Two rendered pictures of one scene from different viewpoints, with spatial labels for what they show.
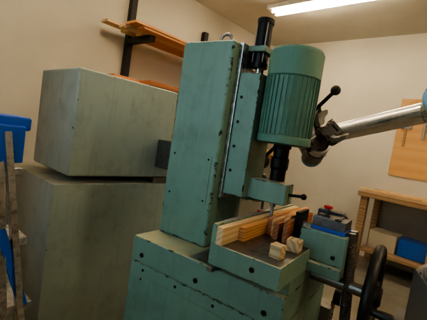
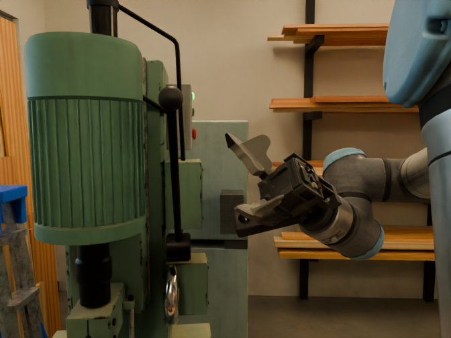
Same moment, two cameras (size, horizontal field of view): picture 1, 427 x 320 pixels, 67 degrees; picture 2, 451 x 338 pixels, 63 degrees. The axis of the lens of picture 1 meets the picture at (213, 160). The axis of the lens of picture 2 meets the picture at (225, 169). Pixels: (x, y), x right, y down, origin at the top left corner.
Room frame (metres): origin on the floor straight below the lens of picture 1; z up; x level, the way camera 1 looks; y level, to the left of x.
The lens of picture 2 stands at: (0.87, -0.84, 1.37)
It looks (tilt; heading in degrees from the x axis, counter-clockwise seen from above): 6 degrees down; 51
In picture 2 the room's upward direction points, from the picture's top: straight up
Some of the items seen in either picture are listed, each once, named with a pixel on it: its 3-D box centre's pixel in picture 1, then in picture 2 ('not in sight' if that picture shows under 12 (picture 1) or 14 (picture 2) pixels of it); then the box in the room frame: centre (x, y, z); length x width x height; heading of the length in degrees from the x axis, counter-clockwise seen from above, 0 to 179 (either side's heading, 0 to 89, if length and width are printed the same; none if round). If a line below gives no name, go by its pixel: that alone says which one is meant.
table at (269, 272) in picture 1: (298, 247); not in sight; (1.03, -0.32, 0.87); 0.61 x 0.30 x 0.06; 146
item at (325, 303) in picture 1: (316, 308); not in sight; (1.22, -0.49, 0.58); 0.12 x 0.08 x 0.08; 56
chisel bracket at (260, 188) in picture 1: (269, 192); (100, 320); (1.09, -0.21, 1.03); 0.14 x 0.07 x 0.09; 56
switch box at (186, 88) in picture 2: not in sight; (179, 117); (1.38, -0.03, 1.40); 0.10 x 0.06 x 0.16; 56
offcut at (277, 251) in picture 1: (277, 251); not in sight; (0.83, -0.20, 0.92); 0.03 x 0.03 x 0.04; 51
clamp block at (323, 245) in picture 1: (326, 242); not in sight; (0.98, -0.39, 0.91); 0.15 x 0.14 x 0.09; 146
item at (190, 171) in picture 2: not in sight; (184, 192); (1.33, -0.13, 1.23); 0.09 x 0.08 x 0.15; 56
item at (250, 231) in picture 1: (281, 220); not in sight; (1.17, -0.28, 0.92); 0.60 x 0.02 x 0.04; 146
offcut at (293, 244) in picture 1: (294, 244); not in sight; (0.90, -0.27, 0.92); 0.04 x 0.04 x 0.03; 60
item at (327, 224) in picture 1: (332, 220); not in sight; (0.99, -0.39, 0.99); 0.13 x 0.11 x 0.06; 146
